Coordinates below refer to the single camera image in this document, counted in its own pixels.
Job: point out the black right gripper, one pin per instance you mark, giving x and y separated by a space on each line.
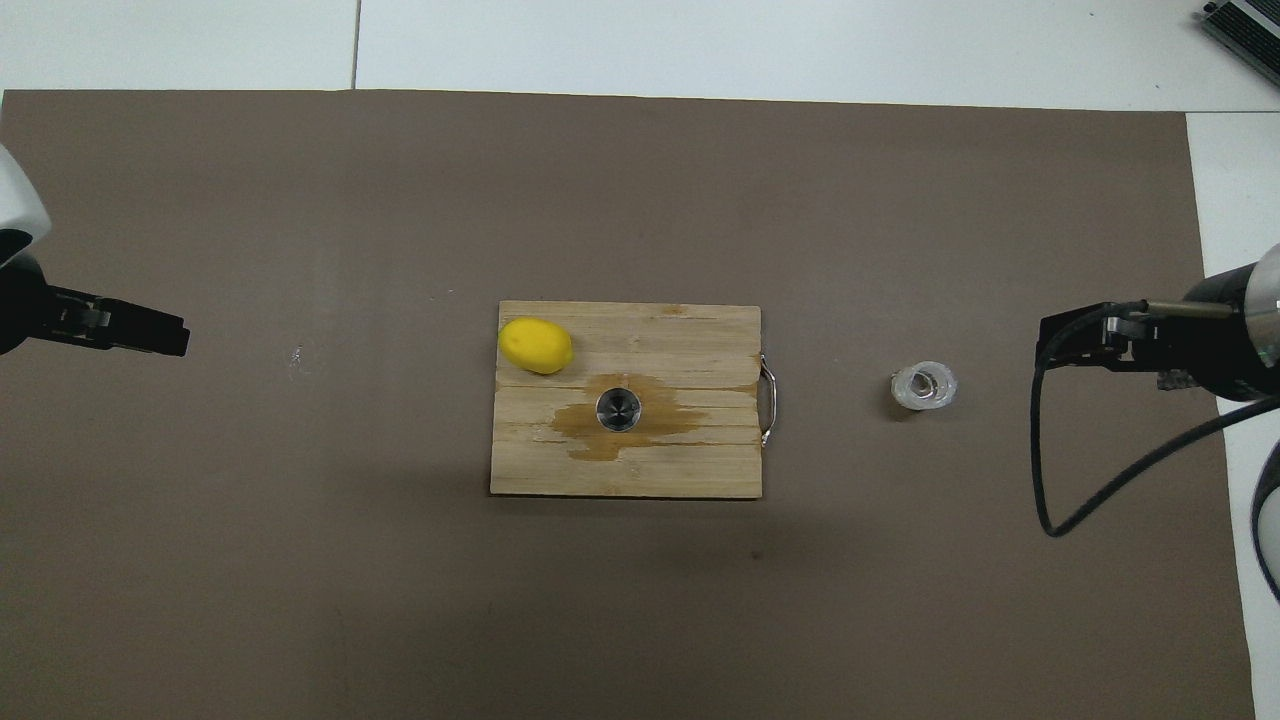
1215 345

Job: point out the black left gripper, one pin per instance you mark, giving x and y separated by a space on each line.
28 310

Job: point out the small clear glass cup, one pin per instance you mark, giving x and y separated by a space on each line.
923 386

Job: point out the steel double jigger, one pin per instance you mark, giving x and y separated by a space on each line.
618 410

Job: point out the brown paper table mat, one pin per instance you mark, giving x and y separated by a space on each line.
300 200

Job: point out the grey ribbed metal device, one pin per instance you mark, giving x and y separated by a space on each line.
1250 25

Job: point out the yellow lemon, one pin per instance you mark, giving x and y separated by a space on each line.
536 345

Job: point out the wooden cutting board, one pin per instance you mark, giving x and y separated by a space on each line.
690 460

